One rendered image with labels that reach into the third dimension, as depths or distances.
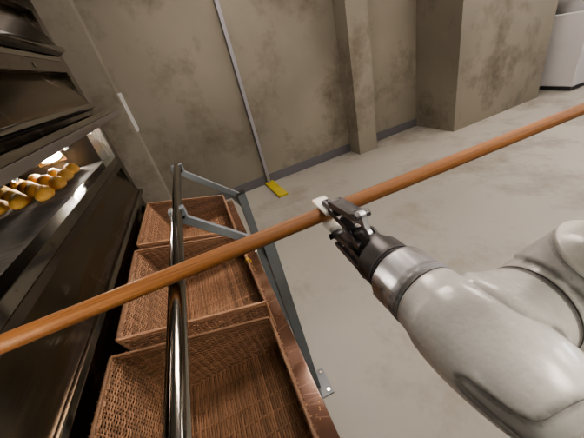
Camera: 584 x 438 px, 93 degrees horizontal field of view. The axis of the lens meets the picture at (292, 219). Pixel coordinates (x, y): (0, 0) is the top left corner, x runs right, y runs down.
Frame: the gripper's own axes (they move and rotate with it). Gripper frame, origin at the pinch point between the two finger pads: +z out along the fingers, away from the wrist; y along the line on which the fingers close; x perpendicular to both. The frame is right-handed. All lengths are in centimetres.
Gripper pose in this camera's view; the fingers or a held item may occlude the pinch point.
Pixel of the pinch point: (327, 213)
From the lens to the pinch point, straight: 56.2
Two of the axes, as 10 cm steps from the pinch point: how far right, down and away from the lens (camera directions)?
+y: 2.2, 8.3, 5.1
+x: 9.1, -3.7, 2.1
